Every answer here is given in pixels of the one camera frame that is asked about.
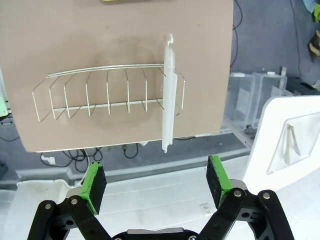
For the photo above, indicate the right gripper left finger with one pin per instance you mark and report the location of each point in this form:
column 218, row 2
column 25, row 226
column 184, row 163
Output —
column 93, row 185

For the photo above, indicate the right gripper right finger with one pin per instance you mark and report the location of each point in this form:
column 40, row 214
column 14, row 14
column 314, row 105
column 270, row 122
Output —
column 217, row 180

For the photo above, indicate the white plug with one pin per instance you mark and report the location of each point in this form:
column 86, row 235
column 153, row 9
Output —
column 48, row 159

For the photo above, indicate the white moulded panel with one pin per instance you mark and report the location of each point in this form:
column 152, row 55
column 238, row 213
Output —
column 262, row 150

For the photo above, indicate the white base platform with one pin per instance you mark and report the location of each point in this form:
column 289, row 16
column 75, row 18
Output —
column 150, row 195

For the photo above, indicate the empty clear plastic bin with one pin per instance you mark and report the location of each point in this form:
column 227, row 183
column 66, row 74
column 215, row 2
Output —
column 241, row 100
column 270, row 85

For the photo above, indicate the clear plastic container lid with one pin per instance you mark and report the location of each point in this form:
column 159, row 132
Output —
column 168, row 100

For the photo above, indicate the white and green object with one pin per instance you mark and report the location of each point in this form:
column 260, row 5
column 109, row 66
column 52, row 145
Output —
column 3, row 100

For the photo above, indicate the colourful clutter pile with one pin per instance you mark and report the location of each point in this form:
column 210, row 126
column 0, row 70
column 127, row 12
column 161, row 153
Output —
column 313, row 45

